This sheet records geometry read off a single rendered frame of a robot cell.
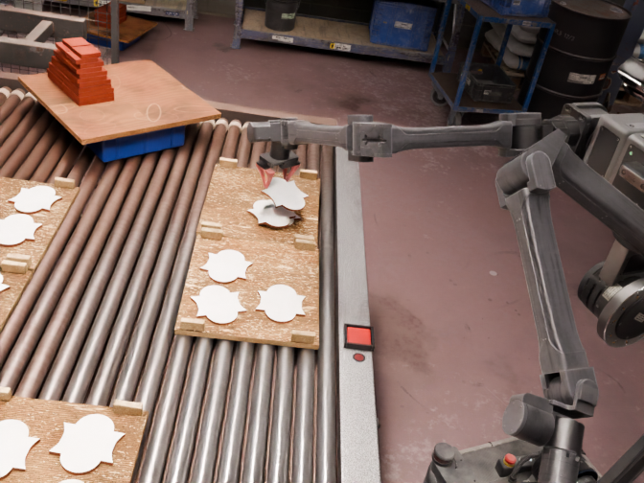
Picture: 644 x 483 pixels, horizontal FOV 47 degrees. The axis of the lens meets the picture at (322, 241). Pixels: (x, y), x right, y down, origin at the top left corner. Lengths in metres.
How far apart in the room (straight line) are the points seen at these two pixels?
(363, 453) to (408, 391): 1.50
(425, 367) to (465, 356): 0.22
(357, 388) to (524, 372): 1.74
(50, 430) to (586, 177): 1.13
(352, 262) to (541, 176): 0.95
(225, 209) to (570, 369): 1.29
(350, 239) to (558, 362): 1.11
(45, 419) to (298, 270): 0.78
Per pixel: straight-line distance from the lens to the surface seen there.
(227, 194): 2.31
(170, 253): 2.07
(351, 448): 1.63
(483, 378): 3.29
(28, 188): 2.32
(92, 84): 2.55
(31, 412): 1.64
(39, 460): 1.56
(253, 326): 1.82
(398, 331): 3.37
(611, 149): 1.83
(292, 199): 2.18
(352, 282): 2.05
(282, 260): 2.05
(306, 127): 1.93
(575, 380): 1.25
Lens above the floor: 2.14
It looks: 34 degrees down
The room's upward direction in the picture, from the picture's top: 11 degrees clockwise
